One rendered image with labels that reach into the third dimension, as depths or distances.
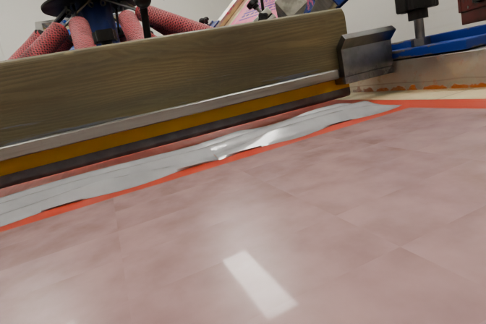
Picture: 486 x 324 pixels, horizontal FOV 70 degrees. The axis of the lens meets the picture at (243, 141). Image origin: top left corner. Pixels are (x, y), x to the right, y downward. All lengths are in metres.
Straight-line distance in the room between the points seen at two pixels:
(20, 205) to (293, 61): 0.27
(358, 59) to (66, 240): 0.34
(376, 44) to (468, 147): 0.25
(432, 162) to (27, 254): 0.19
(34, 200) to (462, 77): 0.38
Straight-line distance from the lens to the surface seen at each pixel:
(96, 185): 0.25
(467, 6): 1.36
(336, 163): 0.20
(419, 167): 0.18
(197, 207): 0.17
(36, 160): 0.34
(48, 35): 1.04
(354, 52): 0.41
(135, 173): 0.25
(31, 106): 0.33
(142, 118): 0.32
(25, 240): 0.21
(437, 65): 0.41
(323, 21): 0.41
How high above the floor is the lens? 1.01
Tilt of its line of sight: 11 degrees down
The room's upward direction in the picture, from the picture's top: 12 degrees counter-clockwise
